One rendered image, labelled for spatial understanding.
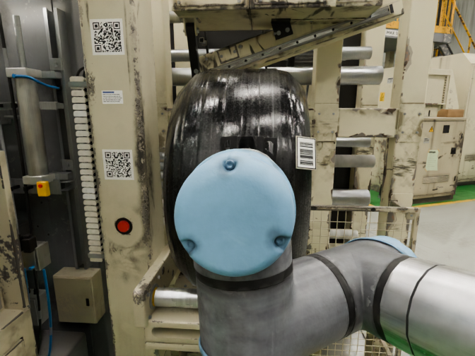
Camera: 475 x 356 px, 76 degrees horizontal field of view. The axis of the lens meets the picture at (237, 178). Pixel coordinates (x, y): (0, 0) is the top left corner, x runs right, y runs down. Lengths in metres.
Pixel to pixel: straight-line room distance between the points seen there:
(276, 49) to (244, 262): 0.99
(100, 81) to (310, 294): 0.68
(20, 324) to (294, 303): 0.75
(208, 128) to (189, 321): 0.46
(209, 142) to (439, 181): 5.02
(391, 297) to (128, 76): 0.68
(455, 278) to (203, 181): 0.19
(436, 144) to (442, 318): 5.01
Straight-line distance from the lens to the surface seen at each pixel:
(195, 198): 0.18
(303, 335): 0.25
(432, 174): 5.30
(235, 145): 0.33
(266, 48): 1.13
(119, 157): 0.80
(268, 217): 0.18
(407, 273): 0.28
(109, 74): 0.80
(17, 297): 0.91
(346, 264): 0.29
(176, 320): 0.81
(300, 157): 0.56
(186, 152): 0.56
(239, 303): 0.22
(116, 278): 0.92
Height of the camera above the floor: 1.35
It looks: 13 degrees down
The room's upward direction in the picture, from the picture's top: straight up
